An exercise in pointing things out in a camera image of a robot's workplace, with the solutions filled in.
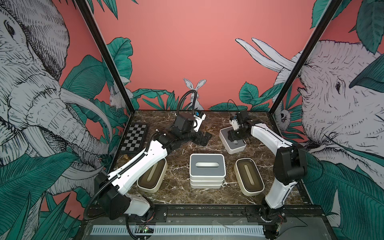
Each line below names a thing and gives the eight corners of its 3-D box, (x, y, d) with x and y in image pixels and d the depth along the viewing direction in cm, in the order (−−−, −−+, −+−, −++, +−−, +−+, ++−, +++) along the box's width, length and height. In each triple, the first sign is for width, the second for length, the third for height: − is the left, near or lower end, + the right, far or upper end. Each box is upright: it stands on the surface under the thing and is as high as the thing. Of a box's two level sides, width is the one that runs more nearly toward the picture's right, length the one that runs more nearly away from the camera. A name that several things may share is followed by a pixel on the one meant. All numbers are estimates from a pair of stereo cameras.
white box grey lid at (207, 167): (189, 187, 85) (189, 175, 70) (190, 167, 92) (189, 153, 78) (222, 187, 85) (227, 176, 71) (220, 167, 92) (224, 153, 78)
